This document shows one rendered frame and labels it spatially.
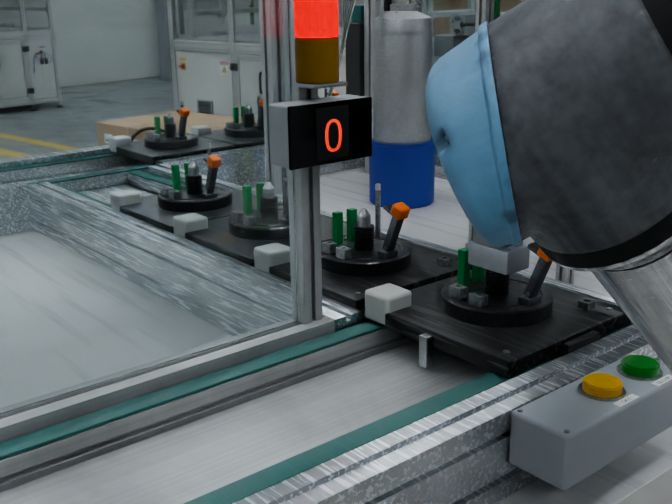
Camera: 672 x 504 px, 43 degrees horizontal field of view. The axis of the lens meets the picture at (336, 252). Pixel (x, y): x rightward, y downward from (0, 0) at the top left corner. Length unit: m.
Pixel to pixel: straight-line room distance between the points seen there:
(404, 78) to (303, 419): 1.16
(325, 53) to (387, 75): 1.01
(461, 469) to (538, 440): 0.08
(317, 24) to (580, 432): 0.51
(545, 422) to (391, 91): 1.24
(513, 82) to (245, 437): 0.58
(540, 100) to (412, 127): 1.56
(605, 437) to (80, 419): 0.53
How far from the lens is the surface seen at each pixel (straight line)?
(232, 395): 1.00
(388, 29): 1.98
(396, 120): 1.99
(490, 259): 1.08
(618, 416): 0.92
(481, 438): 0.87
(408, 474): 0.81
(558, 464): 0.87
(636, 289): 0.54
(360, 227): 1.27
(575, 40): 0.44
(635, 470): 1.02
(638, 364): 0.99
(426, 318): 1.08
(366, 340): 1.10
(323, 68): 0.98
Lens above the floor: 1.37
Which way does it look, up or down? 17 degrees down
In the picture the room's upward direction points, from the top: 1 degrees counter-clockwise
